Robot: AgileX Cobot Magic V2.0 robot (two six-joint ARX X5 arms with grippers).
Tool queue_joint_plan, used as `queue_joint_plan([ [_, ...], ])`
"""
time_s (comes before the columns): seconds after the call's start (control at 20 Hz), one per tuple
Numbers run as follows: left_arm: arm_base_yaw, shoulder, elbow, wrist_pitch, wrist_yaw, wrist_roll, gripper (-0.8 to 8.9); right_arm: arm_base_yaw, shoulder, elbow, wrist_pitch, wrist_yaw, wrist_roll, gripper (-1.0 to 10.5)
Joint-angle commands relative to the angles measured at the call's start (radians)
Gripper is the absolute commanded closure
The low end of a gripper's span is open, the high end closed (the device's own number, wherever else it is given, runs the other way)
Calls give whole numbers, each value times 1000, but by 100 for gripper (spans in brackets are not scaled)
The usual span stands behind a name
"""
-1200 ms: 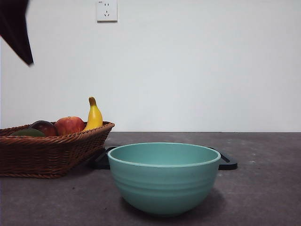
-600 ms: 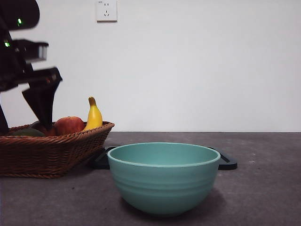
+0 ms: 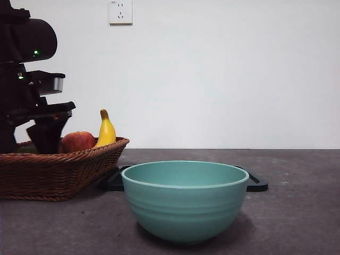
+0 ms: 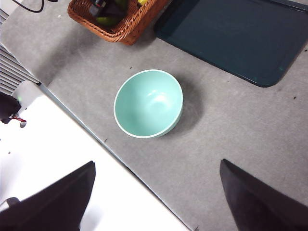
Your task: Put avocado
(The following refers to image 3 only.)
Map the red yellow apple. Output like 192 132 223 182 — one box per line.
58 131 96 154

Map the white wall power socket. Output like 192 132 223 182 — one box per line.
109 0 133 26

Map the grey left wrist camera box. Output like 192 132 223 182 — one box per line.
39 73 66 97

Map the yellow banana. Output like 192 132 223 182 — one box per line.
93 109 117 149

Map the black rectangular tray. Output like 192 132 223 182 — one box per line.
102 165 269 192

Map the brown woven wicker basket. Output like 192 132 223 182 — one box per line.
0 137 130 202

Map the teal ceramic bowl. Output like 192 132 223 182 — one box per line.
121 160 250 245

